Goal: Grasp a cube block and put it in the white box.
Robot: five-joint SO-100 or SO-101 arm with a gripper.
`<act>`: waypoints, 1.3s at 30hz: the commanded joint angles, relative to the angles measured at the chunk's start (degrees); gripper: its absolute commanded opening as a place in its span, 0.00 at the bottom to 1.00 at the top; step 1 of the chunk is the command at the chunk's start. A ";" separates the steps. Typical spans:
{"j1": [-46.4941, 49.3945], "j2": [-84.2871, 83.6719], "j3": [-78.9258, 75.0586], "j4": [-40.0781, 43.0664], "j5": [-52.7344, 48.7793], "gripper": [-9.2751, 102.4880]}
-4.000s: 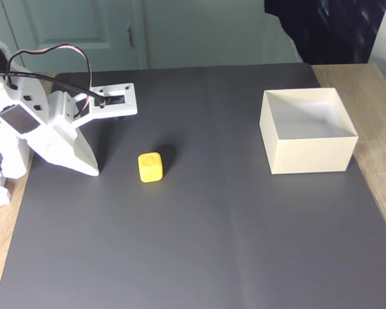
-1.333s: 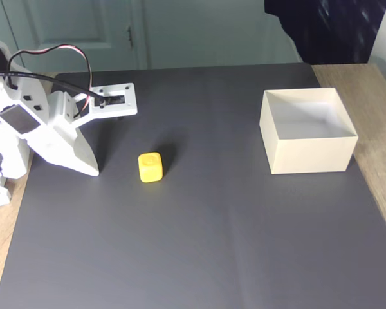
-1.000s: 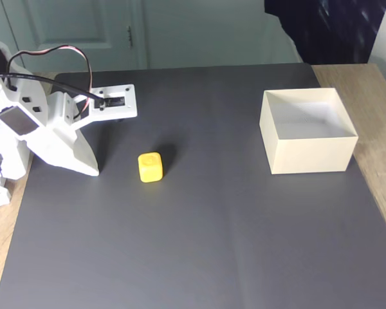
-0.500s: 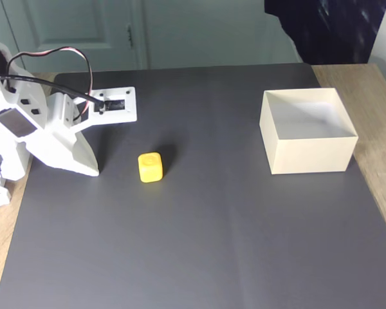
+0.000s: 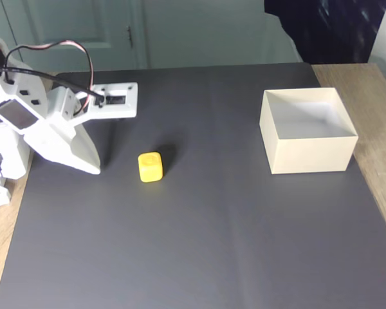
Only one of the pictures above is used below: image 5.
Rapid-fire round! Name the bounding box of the black camera cable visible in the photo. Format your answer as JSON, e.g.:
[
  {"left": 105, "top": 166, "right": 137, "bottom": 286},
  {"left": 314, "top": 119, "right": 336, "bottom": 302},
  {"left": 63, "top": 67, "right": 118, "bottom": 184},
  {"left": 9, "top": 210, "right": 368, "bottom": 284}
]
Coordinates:
[{"left": 0, "top": 66, "right": 106, "bottom": 102}]

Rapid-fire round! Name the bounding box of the yellow cube block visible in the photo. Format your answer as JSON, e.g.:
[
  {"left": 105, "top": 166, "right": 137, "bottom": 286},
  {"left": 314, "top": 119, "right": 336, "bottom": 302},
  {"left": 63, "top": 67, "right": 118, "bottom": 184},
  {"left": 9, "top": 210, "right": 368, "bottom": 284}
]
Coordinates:
[{"left": 137, "top": 151, "right": 165, "bottom": 184}]

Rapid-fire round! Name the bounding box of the dark grey table mat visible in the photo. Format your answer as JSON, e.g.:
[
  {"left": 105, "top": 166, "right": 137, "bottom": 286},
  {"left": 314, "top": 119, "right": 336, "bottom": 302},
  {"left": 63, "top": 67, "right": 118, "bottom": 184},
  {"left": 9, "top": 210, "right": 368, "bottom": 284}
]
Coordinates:
[{"left": 0, "top": 62, "right": 386, "bottom": 309}]

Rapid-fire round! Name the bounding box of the dark curtain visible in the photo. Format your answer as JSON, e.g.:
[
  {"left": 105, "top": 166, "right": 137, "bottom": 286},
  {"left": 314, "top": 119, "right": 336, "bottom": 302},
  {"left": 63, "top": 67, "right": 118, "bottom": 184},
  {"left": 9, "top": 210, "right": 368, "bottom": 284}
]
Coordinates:
[{"left": 263, "top": 0, "right": 386, "bottom": 65}]

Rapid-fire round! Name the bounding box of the pale green door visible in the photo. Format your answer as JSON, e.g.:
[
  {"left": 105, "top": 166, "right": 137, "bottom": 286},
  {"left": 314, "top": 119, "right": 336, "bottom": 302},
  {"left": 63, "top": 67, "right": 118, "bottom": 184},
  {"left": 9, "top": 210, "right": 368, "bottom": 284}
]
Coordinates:
[{"left": 0, "top": 0, "right": 304, "bottom": 73}]

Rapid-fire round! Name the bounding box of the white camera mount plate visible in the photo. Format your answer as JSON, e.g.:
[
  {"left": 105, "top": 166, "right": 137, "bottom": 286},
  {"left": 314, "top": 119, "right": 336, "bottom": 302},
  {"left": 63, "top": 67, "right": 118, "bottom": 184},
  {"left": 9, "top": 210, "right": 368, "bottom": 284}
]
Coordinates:
[{"left": 48, "top": 82, "right": 139, "bottom": 126}]

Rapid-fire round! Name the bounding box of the red white servo cable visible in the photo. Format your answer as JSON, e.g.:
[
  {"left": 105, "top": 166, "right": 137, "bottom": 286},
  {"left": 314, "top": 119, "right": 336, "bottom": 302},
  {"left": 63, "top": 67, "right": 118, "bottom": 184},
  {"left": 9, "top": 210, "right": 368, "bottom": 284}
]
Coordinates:
[{"left": 3, "top": 39, "right": 95, "bottom": 115}]

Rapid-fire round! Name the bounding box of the white open box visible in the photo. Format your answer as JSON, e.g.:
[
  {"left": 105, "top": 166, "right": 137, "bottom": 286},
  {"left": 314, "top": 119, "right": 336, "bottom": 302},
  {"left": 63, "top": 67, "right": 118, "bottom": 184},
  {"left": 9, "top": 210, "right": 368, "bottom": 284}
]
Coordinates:
[{"left": 259, "top": 87, "right": 360, "bottom": 175}]

